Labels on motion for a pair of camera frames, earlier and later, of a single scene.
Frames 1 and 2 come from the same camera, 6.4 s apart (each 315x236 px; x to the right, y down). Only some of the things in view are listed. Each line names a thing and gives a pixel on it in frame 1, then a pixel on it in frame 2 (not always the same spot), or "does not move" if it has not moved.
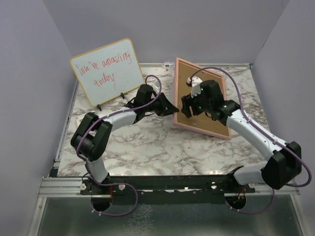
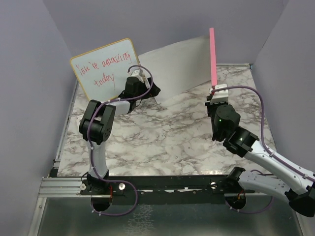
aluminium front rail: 72,187 does not move
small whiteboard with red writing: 108,72 does not move
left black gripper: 166,107 to 153,92
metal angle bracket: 79,119 does not move
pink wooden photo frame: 200,122 to 212,56
